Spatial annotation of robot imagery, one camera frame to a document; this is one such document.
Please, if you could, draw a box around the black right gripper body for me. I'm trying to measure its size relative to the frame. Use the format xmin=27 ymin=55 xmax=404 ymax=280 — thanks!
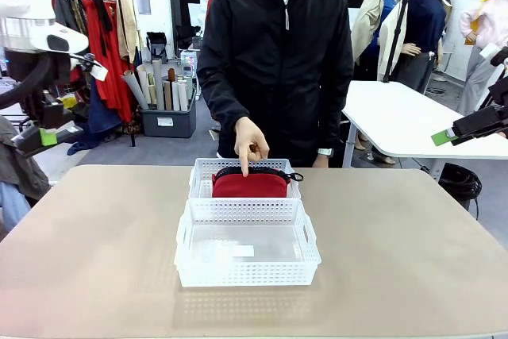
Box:
xmin=479 ymin=71 xmax=508 ymax=117

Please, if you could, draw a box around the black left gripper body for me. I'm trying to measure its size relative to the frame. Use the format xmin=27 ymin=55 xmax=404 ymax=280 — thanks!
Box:
xmin=3 ymin=48 xmax=73 ymax=130

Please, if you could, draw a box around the red zip pouch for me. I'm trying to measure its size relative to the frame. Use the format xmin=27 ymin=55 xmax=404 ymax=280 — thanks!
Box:
xmin=211 ymin=167 xmax=306 ymax=198

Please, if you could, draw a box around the person's left forearm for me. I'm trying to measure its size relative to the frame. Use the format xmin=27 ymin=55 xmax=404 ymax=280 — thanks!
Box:
xmin=317 ymin=88 xmax=355 ymax=152

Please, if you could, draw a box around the person's right forearm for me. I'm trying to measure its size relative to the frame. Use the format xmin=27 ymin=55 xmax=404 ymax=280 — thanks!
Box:
xmin=197 ymin=68 xmax=257 ymax=128

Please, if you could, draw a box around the person's right hand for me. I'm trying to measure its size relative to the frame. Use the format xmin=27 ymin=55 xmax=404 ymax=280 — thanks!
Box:
xmin=233 ymin=116 xmax=271 ymax=178

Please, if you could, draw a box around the grey-brown jacket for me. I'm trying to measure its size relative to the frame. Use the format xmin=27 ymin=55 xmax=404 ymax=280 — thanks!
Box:
xmin=0 ymin=114 xmax=52 ymax=202

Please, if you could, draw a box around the white table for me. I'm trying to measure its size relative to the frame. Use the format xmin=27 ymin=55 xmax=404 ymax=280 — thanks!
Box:
xmin=341 ymin=79 xmax=508 ymax=173

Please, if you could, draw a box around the navy garment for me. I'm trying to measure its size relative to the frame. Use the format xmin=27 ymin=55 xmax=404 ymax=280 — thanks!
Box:
xmin=88 ymin=76 xmax=122 ymax=134

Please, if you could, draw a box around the red dress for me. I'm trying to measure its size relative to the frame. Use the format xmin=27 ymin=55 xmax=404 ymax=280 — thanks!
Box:
xmin=81 ymin=0 xmax=134 ymax=124

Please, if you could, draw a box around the light blue cloth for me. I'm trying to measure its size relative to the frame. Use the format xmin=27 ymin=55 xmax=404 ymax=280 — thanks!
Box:
xmin=0 ymin=182 xmax=32 ymax=233

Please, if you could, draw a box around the grey paper roll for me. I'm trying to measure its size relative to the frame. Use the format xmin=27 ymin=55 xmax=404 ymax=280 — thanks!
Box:
xmin=121 ymin=69 xmax=150 ymax=111

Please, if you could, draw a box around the grey jacket on hanger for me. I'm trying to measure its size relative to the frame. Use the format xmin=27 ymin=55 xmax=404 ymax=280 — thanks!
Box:
xmin=55 ymin=0 xmax=90 ymax=37

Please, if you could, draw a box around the mannequin in navy top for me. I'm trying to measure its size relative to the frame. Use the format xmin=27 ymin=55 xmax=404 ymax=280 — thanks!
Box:
xmin=379 ymin=0 xmax=453 ymax=94

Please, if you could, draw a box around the black scarf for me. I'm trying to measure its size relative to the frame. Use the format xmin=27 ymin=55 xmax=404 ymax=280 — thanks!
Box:
xmin=91 ymin=0 xmax=114 ymax=57

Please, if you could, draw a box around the black tripod pole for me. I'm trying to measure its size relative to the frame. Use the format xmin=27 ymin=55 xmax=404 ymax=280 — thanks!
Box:
xmin=383 ymin=0 xmax=412 ymax=84

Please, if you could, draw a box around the tall grey roll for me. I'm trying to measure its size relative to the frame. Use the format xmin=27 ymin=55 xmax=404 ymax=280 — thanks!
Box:
xmin=152 ymin=58 xmax=165 ymax=112

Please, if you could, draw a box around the beige garment on hanger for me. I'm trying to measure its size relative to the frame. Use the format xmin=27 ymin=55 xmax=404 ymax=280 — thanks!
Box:
xmin=114 ymin=0 xmax=140 ymax=64

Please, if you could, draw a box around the grey storage bin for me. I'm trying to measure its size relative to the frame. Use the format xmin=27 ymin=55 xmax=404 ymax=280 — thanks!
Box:
xmin=138 ymin=96 xmax=198 ymax=139

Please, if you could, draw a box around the brown roll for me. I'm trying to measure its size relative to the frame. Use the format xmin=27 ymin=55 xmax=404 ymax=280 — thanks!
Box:
xmin=164 ymin=68 xmax=176 ymax=112

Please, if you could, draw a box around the black chair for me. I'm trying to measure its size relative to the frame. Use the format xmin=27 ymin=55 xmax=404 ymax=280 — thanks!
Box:
xmin=145 ymin=31 xmax=170 ymax=64

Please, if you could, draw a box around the mannequin in beige coat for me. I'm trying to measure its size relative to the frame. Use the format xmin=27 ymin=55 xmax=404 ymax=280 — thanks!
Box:
xmin=351 ymin=0 xmax=398 ymax=80

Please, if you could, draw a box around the white roll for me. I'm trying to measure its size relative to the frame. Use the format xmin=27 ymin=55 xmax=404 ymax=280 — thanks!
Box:
xmin=171 ymin=80 xmax=190 ymax=112

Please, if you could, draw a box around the white perforated plastic basket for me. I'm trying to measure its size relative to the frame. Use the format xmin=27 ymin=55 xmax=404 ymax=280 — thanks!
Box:
xmin=173 ymin=198 xmax=322 ymax=287
xmin=187 ymin=158 xmax=302 ymax=202

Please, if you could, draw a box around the person in black jacket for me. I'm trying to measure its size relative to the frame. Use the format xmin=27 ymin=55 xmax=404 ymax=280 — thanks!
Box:
xmin=196 ymin=0 xmax=355 ymax=168

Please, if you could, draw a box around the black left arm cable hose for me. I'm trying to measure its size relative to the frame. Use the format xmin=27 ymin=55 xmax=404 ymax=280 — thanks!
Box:
xmin=0 ymin=55 xmax=53 ymax=110

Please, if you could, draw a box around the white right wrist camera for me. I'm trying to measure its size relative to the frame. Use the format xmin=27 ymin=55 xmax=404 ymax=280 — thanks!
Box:
xmin=478 ymin=42 xmax=508 ymax=68

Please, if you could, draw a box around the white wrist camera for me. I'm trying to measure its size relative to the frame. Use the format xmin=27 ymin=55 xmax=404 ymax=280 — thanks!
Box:
xmin=70 ymin=52 xmax=110 ymax=82
xmin=478 ymin=42 xmax=508 ymax=68

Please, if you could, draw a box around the black cable coil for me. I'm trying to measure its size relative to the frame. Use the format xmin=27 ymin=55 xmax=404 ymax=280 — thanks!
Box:
xmin=438 ymin=162 xmax=483 ymax=202

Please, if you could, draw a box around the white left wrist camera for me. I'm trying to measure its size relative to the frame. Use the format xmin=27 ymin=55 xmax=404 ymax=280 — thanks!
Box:
xmin=70 ymin=52 xmax=110 ymax=82

